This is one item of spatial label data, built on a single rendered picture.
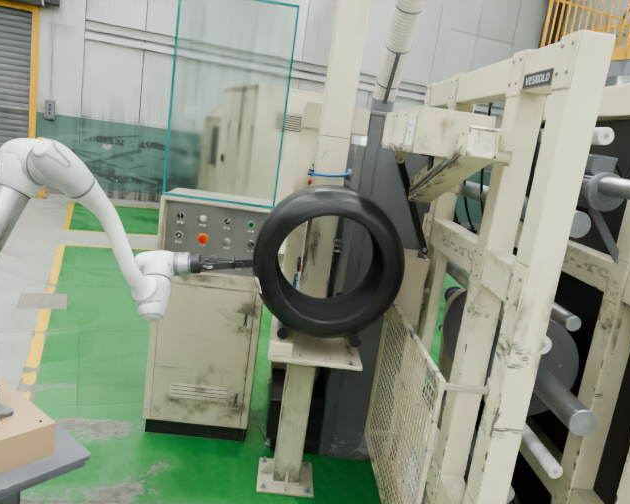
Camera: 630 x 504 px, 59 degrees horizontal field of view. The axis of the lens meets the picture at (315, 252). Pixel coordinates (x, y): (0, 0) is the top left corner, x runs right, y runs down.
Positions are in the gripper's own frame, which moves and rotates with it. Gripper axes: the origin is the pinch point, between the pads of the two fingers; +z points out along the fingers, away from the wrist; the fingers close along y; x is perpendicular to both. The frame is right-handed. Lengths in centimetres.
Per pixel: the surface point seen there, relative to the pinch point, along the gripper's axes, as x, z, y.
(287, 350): 32.3, 16.4, -9.1
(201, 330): 49, -28, 61
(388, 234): -13, 54, -12
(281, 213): -20.6, 14.9, -9.2
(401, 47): -88, 71, 64
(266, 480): 114, 5, 29
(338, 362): 38, 36, -8
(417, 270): 9, 72, 21
